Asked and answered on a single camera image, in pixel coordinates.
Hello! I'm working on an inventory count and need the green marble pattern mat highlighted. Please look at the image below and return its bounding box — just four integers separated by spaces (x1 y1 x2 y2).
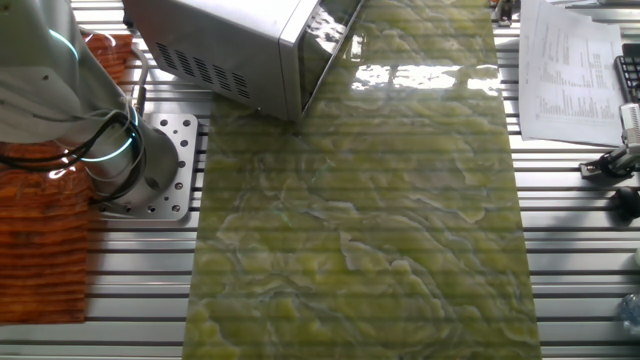
181 0 544 360

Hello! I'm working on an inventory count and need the white printed paper sheet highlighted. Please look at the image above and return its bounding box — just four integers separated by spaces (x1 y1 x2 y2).
517 0 627 148

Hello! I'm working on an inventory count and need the orange wood pattern mat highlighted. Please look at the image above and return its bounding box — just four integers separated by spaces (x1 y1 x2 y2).
0 31 135 326

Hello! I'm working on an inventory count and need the black round knob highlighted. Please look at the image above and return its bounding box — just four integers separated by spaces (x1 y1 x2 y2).
608 186 640 222

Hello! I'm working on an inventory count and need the black keyboard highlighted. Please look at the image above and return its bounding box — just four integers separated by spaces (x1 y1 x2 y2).
613 42 640 104

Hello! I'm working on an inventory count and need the clear plastic bottle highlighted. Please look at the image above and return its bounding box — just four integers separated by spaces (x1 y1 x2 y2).
619 292 640 337

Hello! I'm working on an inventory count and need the silver perforated base plate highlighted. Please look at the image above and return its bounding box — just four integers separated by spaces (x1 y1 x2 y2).
93 112 200 223

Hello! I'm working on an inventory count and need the grey cable with plug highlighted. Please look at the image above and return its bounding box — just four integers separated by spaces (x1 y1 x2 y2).
128 43 151 117

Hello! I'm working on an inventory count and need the black cable at arm base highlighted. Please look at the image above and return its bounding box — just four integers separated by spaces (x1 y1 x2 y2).
0 112 147 205

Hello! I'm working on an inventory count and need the thin white cable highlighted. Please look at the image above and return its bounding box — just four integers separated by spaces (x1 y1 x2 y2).
49 97 146 186

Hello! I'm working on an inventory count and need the black metal bracket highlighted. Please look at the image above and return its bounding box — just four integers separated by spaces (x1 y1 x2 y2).
491 0 517 28

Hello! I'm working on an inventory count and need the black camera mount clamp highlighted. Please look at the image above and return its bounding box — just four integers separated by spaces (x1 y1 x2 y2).
578 143 640 180

